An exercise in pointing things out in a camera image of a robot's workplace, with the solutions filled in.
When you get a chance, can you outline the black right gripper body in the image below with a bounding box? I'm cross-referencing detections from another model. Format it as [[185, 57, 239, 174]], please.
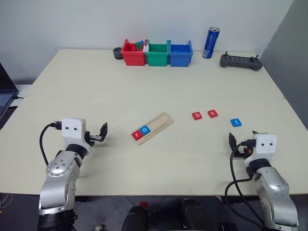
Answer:
[[232, 145, 254, 158]]

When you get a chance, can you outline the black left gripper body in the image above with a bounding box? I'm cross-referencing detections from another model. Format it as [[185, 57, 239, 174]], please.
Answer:
[[84, 131, 103, 147]]

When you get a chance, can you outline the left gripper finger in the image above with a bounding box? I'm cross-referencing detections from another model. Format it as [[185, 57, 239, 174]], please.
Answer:
[[99, 122, 108, 142]]

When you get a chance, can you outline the wooden letter tray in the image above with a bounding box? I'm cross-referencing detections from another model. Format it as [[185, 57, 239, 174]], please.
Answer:
[[131, 112, 175, 146]]

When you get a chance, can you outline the grey remote controller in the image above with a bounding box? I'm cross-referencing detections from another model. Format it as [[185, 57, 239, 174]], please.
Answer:
[[219, 51, 263, 71]]

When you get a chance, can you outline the dark rounded shape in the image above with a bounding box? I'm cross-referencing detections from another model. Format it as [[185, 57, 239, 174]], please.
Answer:
[[121, 205, 149, 231], [180, 198, 210, 231]]

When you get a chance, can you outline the red plastic bin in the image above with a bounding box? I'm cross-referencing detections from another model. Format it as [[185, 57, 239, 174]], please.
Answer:
[[121, 39, 146, 66]]

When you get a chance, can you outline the dark round holder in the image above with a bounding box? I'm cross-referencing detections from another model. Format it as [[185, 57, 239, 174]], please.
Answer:
[[113, 47, 124, 60]]

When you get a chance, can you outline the grey partition panel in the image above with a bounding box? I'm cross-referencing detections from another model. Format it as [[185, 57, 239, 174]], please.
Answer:
[[259, 0, 308, 132]]

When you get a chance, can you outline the green plastic bin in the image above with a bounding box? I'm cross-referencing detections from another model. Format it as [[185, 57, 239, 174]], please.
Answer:
[[144, 39, 169, 67]]

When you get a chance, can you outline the dark laptop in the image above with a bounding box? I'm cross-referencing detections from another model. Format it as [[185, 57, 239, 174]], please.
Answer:
[[0, 62, 19, 121]]

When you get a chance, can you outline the blue plastic bin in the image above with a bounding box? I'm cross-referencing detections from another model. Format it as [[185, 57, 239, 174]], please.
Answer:
[[167, 40, 194, 67]]

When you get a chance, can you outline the blue drink can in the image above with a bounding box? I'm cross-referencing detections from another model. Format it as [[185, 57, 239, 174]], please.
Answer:
[[202, 26, 220, 60]]

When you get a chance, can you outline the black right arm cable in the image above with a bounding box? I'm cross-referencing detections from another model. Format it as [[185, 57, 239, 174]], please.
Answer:
[[224, 139, 267, 231]]

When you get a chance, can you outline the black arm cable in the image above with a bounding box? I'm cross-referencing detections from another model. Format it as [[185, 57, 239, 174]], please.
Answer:
[[39, 120, 64, 167], [224, 139, 267, 231]]

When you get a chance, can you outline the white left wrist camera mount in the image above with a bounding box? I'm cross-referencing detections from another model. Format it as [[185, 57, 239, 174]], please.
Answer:
[[61, 117, 93, 154]]

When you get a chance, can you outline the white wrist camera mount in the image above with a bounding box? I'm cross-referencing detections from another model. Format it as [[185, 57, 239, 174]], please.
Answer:
[[61, 117, 93, 154], [243, 133, 277, 164]]

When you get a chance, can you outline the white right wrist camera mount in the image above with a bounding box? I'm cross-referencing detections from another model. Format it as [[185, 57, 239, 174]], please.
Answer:
[[243, 133, 277, 164]]

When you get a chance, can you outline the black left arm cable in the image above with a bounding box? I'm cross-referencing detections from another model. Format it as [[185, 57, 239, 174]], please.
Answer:
[[39, 120, 64, 167]]

